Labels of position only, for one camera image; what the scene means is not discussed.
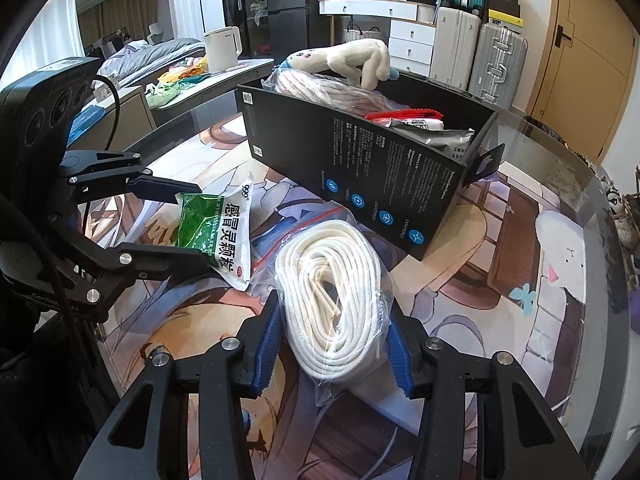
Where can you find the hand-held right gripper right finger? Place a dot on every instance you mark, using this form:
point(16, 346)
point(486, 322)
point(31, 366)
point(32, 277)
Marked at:
point(397, 355)

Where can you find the white plush toy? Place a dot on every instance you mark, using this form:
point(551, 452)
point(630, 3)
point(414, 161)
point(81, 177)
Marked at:
point(350, 55)

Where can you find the black cardboard box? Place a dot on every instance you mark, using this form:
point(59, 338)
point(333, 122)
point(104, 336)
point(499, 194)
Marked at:
point(320, 150)

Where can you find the silver suitcase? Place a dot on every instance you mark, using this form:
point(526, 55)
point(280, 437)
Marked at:
point(500, 65)

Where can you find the pile of snack bags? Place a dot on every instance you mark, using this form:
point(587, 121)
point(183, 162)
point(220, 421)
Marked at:
point(180, 77)

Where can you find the green and white packet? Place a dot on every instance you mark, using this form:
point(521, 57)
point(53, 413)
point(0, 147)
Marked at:
point(215, 225)

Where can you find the bed with grey duvet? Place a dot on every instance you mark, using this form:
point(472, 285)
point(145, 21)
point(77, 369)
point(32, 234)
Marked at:
point(150, 57)

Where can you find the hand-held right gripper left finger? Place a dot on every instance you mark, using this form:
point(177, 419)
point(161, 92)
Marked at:
point(267, 340)

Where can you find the black glass wardrobe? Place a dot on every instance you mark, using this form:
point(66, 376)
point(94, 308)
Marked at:
point(252, 5)

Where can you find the clear printed plastic bag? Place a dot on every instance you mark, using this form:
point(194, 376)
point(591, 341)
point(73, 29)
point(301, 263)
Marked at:
point(320, 92)

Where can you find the woven basket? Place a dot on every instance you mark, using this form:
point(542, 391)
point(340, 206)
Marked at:
point(360, 34)

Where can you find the black refrigerator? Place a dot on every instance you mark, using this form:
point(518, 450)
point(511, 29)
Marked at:
point(287, 10)

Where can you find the beige curtain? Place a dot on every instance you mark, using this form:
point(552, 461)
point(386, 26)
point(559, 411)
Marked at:
point(120, 10)

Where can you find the wooden door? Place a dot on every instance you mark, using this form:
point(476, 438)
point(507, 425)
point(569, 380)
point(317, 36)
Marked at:
point(585, 50)

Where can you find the white suitcase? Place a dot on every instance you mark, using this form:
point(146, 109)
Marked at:
point(455, 50)

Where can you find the white desk with drawers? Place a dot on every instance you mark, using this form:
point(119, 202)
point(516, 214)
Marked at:
point(410, 35)

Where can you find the white electric kettle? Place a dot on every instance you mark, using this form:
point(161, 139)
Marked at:
point(222, 50)

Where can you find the printed rug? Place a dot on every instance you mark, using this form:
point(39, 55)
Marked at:
point(500, 270)

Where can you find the red and white packet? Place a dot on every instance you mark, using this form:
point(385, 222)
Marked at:
point(400, 114)

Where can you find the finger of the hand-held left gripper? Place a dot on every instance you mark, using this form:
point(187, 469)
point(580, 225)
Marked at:
point(165, 188)
point(165, 265)

